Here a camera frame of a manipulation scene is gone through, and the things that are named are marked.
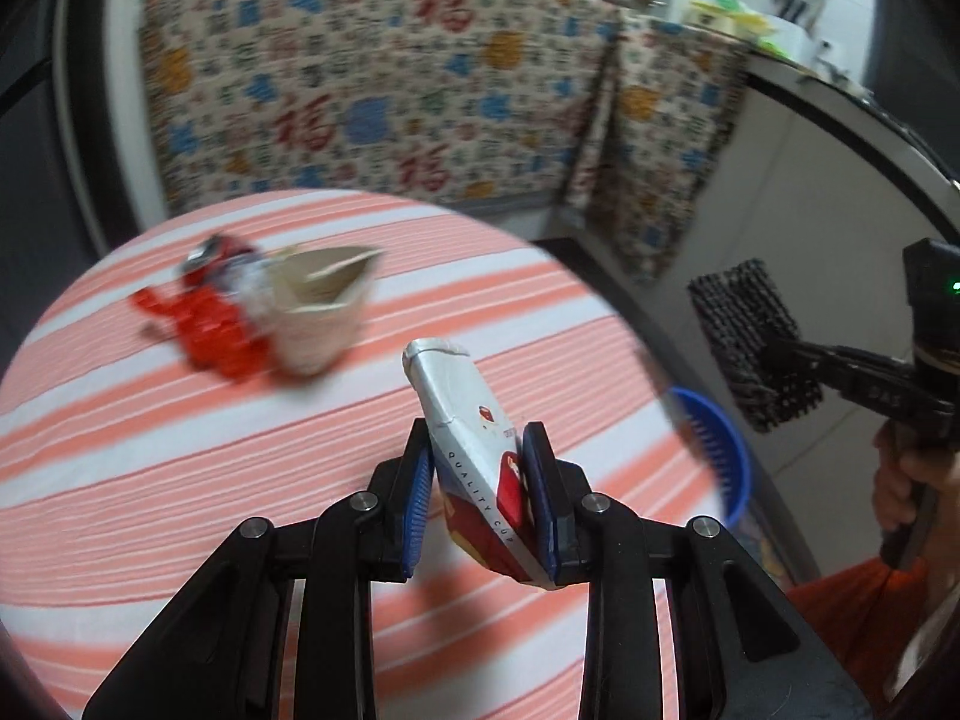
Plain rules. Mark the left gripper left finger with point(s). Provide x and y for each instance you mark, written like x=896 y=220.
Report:
x=217 y=649

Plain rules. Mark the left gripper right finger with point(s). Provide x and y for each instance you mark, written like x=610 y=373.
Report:
x=741 y=650

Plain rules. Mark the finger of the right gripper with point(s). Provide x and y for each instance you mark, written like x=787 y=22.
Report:
x=794 y=358

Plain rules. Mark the red white paper cup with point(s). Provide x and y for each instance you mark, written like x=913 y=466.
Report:
x=477 y=454

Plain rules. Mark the red plastic bag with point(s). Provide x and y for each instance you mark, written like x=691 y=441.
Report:
x=213 y=332

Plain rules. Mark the floral paper cup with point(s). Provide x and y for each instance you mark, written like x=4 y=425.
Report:
x=319 y=298

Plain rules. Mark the black foam mesh sleeve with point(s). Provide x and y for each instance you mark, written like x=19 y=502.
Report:
x=739 y=311

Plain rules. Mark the blue plastic trash basket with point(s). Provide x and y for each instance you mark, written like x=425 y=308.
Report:
x=725 y=448

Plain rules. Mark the yellow kitchen container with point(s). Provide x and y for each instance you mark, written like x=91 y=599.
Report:
x=728 y=17

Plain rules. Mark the person's right hand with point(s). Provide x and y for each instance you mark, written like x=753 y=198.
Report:
x=900 y=469

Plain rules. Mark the striped pink white tablecloth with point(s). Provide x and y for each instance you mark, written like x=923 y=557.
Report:
x=123 y=467

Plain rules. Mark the crushed red soda can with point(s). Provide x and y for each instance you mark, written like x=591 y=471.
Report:
x=224 y=269

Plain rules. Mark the patterned fu character blanket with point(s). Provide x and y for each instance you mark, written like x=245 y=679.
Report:
x=617 y=116

